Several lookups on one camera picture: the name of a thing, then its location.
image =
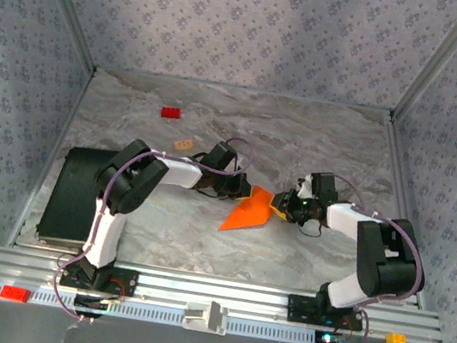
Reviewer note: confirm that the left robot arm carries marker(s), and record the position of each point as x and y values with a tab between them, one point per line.
131	182

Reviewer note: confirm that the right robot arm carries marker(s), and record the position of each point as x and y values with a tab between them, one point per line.
388	258

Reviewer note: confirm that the tan toy brick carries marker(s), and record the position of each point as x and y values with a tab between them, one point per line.
183	144

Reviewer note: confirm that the small red toy brick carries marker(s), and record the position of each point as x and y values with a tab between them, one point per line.
171	113

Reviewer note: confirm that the black flat case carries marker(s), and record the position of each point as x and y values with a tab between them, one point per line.
67	198

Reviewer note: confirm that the yellow toy brick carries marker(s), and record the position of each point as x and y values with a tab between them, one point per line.
396	341

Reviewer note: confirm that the large red toy brick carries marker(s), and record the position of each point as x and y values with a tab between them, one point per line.
15	294

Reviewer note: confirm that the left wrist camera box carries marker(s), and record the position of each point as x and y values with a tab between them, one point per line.
221	156

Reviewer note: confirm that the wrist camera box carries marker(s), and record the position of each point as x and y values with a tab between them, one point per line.
324	186
221	156

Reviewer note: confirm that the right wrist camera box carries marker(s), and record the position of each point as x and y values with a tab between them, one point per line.
324	186

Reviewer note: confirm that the aluminium frame rail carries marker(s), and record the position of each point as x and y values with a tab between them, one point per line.
241	89
399	164
73	112

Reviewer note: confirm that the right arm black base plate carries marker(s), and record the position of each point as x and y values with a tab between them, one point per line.
300	309

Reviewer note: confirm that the wide aluminium mounting rail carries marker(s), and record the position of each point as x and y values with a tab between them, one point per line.
209	290

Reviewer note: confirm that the white plastic bracket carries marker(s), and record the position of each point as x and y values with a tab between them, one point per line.
205	320

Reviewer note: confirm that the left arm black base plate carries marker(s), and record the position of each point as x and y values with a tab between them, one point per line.
126	281

